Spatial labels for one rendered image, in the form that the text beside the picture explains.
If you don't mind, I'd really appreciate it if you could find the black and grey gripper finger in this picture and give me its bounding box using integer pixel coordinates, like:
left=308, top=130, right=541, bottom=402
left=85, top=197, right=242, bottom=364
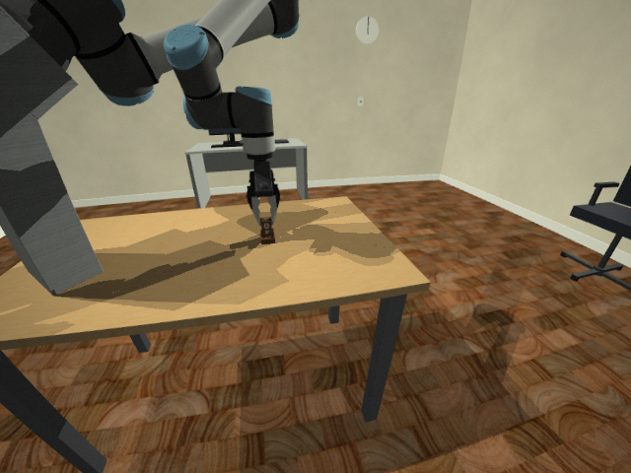
left=246, top=186, right=261, bottom=226
left=268, top=184, right=280, bottom=225

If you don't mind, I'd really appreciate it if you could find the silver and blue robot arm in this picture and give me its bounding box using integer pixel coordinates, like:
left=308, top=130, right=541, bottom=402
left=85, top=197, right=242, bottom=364
left=0, top=0, right=300, bottom=155

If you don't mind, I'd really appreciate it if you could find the brown wooden tray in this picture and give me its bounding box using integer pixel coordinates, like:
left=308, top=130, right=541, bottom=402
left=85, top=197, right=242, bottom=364
left=260, top=229, right=275, bottom=244

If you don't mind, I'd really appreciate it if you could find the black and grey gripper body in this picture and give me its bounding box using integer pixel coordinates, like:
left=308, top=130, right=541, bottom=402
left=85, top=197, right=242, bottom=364
left=246, top=153, right=275, bottom=194

